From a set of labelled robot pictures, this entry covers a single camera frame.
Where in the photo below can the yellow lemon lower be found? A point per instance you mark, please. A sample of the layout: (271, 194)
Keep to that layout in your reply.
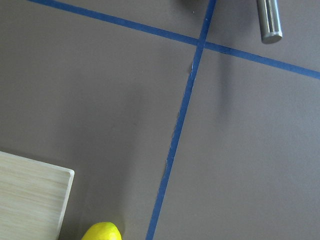
(102, 231)

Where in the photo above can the wooden cutting board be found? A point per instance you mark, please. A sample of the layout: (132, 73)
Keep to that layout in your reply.
(33, 198)

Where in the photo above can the metal scoop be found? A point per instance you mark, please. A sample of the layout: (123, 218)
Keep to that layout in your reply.
(269, 21)

